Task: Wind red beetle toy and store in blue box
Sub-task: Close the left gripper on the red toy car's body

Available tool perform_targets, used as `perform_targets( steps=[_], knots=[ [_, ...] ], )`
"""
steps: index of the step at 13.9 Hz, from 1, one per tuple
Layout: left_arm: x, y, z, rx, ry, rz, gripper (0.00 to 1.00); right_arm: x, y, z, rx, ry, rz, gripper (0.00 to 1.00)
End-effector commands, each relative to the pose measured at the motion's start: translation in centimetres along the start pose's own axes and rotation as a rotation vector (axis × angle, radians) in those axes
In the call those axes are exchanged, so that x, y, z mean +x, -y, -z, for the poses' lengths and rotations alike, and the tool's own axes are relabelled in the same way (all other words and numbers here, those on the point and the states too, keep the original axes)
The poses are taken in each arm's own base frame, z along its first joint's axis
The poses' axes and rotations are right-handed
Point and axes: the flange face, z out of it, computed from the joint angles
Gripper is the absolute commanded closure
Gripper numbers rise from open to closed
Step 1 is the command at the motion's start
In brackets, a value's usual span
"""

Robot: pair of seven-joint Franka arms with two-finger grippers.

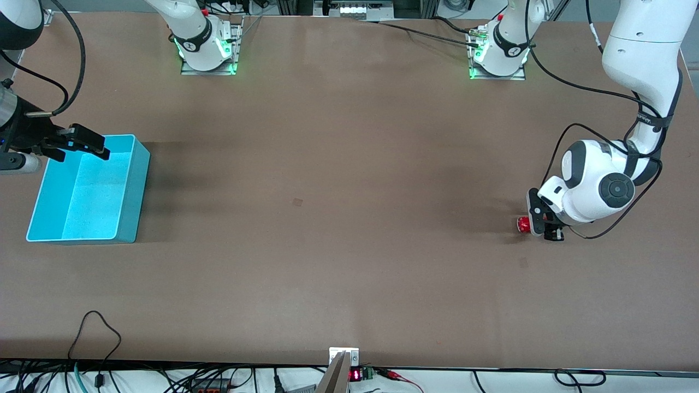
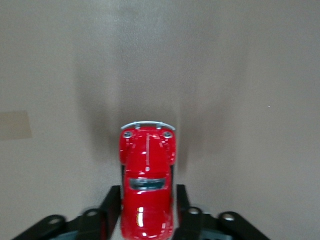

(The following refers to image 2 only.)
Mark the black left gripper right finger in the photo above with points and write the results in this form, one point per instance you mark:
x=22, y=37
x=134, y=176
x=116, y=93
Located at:
x=183, y=215

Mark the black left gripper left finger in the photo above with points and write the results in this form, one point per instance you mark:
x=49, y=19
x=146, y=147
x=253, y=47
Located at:
x=110, y=212

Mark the red beetle toy car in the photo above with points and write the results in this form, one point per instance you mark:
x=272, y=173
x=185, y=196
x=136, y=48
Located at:
x=147, y=162

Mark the brown tape patch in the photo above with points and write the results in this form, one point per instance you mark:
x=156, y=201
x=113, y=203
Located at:
x=15, y=125

